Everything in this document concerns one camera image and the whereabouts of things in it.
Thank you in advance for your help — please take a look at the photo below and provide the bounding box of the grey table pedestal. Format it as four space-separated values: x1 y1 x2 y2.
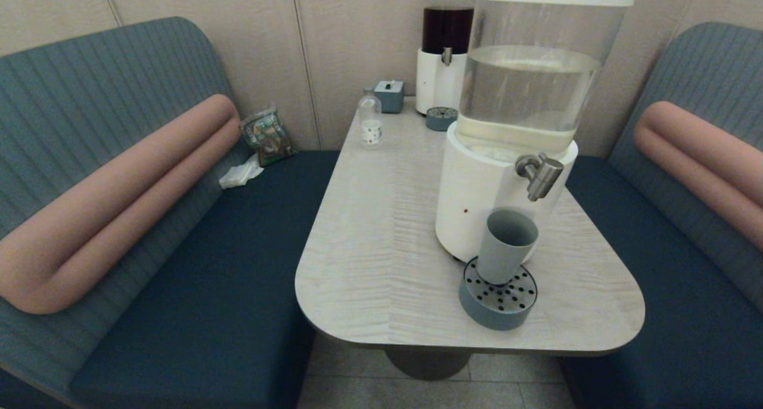
384 348 472 381

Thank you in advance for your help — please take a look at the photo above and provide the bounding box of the small round drip tray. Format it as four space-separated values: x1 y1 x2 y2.
425 107 459 132

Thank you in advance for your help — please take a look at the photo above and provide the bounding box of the green printed snack bag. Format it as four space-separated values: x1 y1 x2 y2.
239 107 295 167

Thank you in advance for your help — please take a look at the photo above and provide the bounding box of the blue-grey tissue box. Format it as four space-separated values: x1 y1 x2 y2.
374 80 405 114

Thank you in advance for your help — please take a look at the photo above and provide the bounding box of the crumpled white tissue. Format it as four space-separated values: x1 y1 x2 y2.
219 154 265 190

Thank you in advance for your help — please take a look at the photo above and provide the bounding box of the grey-blue plastic cup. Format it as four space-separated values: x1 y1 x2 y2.
476 209 540 286

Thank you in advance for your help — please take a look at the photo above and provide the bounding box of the large clear water dispenser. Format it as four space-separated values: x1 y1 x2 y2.
435 0 637 265

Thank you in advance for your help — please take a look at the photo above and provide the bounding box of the metal water dispenser tap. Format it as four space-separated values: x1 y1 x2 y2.
515 152 565 202

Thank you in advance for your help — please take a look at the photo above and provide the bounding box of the dark drink dispenser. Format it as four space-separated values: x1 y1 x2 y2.
415 0 479 116

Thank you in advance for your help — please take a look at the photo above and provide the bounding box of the dark blue seat cushion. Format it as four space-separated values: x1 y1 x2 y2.
69 151 340 409
557 156 763 409

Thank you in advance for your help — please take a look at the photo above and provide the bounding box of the clear bottle with white label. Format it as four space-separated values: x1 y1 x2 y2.
358 88 383 149

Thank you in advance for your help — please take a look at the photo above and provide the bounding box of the large round perforated drip tray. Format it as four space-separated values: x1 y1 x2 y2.
458 255 538 331

